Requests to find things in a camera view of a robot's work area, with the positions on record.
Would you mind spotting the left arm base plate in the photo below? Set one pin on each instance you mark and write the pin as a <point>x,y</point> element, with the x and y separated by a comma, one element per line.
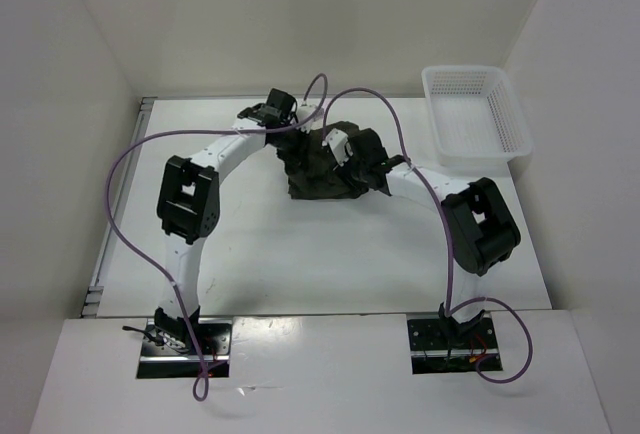
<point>163,358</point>

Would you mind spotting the aluminium table edge rail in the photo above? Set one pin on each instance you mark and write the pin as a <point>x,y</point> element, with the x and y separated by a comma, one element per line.
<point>120,194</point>

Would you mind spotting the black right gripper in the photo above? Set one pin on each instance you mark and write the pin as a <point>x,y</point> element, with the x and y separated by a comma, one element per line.
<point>350,160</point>

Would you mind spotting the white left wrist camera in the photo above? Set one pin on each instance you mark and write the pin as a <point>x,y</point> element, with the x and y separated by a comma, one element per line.
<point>306,115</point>

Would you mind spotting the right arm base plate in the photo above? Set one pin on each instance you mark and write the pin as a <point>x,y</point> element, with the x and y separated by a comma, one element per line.
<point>431,352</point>

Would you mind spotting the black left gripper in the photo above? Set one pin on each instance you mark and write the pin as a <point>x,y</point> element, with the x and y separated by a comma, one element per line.
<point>303,143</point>

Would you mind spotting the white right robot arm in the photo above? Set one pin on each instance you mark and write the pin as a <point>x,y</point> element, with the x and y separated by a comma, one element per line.
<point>480,230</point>

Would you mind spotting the white perforated plastic basket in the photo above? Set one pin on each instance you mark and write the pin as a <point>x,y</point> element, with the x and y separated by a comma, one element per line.
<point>475,114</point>

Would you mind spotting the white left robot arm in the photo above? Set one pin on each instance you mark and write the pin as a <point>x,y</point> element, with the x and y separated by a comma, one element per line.
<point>189,203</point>

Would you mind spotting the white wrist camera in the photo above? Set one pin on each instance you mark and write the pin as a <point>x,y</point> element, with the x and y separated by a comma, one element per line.
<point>338,144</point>
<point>306,115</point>

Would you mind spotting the dark green shorts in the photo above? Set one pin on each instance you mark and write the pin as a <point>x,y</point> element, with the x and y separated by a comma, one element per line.
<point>312,175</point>

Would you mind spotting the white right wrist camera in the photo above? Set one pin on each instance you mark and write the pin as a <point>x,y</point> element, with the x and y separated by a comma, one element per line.
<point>338,144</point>

